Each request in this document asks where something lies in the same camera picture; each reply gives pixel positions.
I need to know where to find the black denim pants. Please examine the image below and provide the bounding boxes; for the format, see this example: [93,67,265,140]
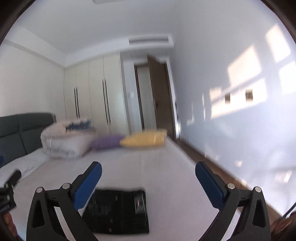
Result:
[82,189,149,235]

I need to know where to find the person left hand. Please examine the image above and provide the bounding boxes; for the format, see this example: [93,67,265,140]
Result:
[3,212,18,237]

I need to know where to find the person right hand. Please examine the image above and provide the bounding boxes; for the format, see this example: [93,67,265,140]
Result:
[270,212,296,241]

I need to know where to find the white pillow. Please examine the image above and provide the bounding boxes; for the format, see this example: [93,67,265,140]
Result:
[0,148,50,186]

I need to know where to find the folded white beige duvet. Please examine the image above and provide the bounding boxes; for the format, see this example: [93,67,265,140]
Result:
[41,118,96,159]

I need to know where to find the folded blue garment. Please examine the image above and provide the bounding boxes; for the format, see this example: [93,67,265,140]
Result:
[66,119,92,131]

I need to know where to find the purple cushion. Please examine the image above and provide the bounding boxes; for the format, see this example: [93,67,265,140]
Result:
[90,135,125,150]

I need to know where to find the white wardrobe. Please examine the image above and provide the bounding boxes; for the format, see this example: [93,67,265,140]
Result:
[63,53,130,136]

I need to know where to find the yellow cushion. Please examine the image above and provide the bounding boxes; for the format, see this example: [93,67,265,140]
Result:
[119,129,167,148]

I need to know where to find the brown wooden door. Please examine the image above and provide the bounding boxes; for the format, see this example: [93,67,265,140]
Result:
[147,55,176,140]

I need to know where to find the ceiling air vent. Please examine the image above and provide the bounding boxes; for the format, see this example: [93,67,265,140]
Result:
[128,36,170,45]

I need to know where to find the wall socket plate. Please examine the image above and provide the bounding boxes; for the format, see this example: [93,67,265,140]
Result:
[225,93,231,103]
[245,90,253,101]

